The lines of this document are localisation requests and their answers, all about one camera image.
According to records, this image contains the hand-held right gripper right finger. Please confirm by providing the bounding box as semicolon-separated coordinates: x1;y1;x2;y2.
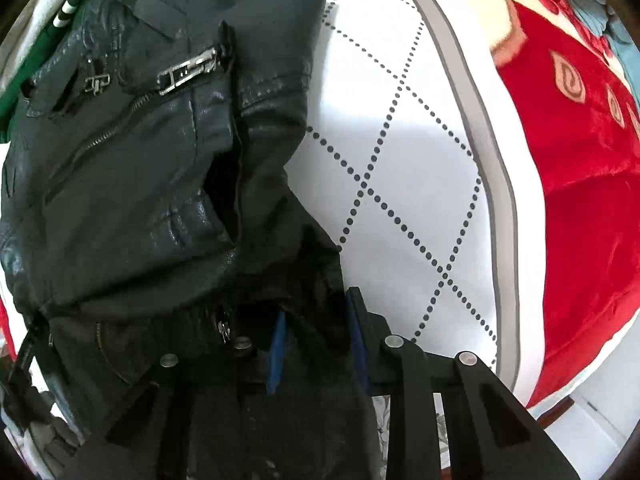
347;287;582;480

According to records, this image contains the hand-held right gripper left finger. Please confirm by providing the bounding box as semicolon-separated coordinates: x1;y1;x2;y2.
59;313;288;480

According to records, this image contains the black leather jacket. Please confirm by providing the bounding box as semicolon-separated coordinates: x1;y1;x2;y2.
0;0;392;480

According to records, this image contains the white dotted quilted mattress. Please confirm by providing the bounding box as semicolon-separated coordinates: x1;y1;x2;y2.
280;0;546;409

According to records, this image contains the red printed blanket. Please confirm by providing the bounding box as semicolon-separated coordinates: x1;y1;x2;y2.
434;0;640;410

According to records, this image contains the green garment with striped cuff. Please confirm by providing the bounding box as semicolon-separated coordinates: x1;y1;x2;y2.
0;0;146;133

